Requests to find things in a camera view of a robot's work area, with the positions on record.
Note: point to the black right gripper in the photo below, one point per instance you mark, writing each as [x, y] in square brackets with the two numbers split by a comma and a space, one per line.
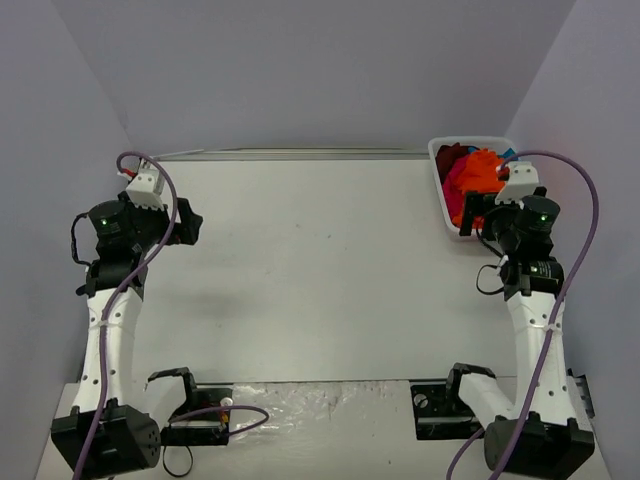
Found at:
[473, 214]

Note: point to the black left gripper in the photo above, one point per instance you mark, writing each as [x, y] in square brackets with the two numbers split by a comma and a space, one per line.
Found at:
[176, 220]

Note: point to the orange t shirt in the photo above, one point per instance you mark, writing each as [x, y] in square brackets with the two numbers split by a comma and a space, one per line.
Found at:
[480, 173]

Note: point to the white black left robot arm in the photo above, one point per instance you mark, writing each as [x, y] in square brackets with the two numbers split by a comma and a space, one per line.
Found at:
[105, 434]

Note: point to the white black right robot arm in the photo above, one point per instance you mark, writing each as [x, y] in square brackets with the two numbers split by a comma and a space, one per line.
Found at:
[536, 435]

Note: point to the pink t shirt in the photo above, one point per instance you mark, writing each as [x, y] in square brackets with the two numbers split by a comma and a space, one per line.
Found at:
[455, 187]

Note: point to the dark red t shirt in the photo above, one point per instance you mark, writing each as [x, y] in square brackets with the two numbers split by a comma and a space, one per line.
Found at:
[446, 157]

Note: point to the blue t shirt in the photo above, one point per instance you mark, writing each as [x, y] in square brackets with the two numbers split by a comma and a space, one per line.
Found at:
[509, 152]

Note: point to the white plastic laundry basket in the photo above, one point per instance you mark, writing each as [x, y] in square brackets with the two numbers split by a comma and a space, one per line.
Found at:
[498, 144]

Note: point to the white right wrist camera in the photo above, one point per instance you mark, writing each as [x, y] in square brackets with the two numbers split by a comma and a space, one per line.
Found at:
[520, 180]

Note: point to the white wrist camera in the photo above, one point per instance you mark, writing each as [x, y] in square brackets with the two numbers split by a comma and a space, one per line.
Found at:
[145, 189]
[520, 180]

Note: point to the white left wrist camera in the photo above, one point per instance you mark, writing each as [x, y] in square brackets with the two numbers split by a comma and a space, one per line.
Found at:
[145, 189]

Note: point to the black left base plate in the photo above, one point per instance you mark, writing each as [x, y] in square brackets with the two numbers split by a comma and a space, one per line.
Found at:
[207, 429]

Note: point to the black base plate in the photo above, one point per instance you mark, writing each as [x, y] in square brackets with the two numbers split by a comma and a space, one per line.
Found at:
[207, 429]
[438, 418]

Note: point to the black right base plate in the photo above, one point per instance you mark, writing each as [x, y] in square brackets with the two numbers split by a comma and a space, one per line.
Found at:
[438, 418]

